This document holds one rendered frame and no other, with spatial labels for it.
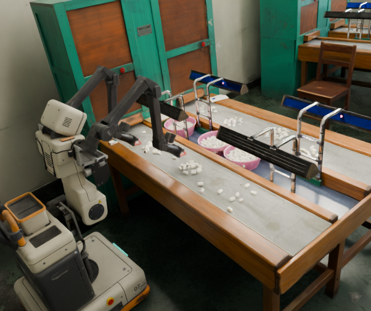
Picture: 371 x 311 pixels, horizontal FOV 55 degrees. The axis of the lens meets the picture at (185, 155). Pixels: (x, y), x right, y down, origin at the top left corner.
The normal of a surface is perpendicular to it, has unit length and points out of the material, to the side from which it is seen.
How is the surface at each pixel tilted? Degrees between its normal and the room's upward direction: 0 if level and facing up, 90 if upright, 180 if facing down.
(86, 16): 90
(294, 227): 0
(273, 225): 0
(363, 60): 90
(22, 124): 90
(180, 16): 90
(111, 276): 0
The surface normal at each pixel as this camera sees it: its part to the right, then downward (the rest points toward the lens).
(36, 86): 0.68, 0.29
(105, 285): -0.12, -0.86
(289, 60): -0.72, 0.43
